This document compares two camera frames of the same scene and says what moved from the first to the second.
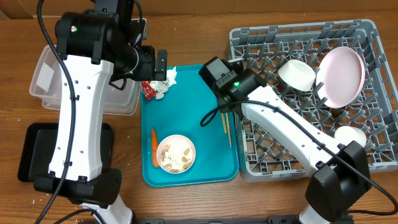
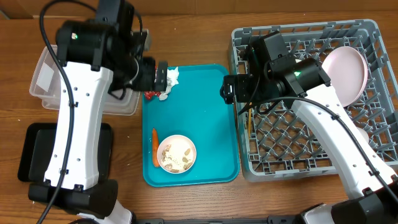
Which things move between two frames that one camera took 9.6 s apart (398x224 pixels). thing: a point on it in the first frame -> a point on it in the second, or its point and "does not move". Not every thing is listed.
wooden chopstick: (224, 122) -> (249, 121)
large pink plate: (340, 77) does not move
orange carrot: (155, 148) does not move
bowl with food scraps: (176, 154) does not move
